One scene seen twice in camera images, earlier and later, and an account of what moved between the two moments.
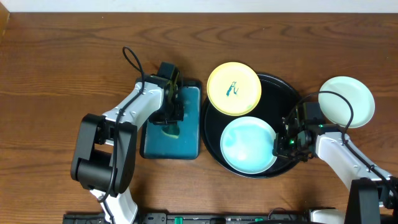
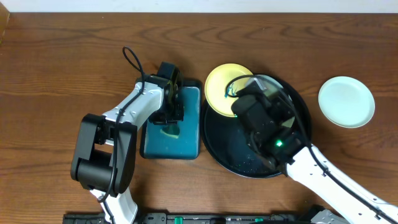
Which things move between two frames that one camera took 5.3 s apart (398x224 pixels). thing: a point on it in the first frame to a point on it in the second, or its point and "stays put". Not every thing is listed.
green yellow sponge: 171,130 stays put
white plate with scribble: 247,145 to 271,85
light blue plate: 358,94 stays put
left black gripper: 170,117 stays put
